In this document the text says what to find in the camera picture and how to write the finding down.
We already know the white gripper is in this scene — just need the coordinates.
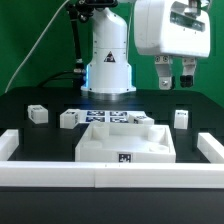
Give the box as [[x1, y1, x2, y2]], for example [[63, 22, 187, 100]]
[[134, 0, 210, 90]]

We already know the white square table top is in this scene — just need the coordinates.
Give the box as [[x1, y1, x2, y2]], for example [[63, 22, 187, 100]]
[[75, 122, 176, 163]]

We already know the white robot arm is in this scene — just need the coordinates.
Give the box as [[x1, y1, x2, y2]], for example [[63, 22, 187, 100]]
[[76, 0, 212, 100]]

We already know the blue marker tag sheet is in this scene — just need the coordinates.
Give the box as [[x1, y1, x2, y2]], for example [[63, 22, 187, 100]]
[[79, 110, 145, 123]]

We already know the white U-shaped fence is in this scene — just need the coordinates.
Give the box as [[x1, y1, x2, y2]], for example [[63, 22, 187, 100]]
[[0, 129, 224, 189]]

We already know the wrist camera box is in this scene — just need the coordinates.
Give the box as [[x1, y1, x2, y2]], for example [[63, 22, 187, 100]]
[[170, 0, 205, 32]]

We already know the black cable hose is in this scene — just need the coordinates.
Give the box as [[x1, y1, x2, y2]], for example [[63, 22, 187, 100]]
[[37, 2, 88, 89]]

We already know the grey cable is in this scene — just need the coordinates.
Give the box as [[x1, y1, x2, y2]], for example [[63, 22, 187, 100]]
[[4, 0, 71, 94]]

